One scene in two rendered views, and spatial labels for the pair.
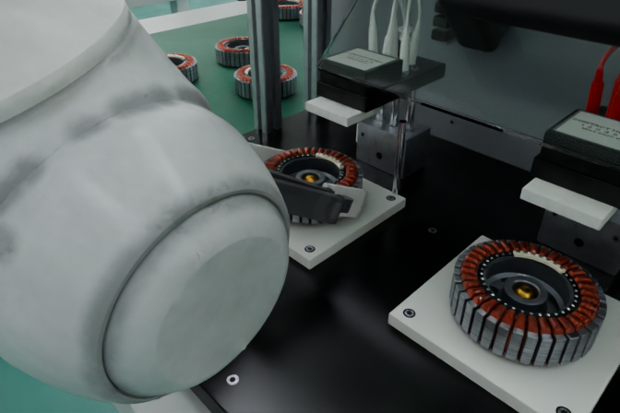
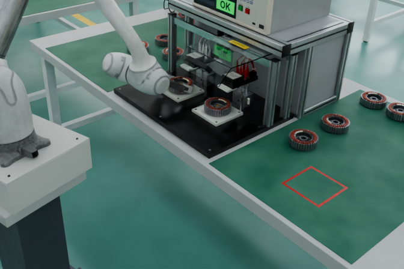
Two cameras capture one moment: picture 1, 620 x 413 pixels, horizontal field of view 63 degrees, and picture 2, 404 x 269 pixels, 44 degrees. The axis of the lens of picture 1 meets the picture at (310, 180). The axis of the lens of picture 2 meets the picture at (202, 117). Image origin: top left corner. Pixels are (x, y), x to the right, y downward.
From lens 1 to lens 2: 1.68 m
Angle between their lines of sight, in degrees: 2
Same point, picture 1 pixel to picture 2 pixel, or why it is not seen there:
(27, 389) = not seen: hidden behind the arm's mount
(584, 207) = (226, 88)
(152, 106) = (158, 68)
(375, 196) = (196, 89)
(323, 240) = (181, 96)
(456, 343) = (202, 113)
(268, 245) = (167, 81)
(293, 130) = (180, 71)
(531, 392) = (212, 119)
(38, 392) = not seen: hidden behind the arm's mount
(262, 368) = (166, 115)
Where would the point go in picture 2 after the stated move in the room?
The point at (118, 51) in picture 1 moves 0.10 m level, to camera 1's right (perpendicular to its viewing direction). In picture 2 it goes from (156, 63) to (183, 65)
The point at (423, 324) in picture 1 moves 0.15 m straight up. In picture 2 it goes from (198, 110) to (198, 78)
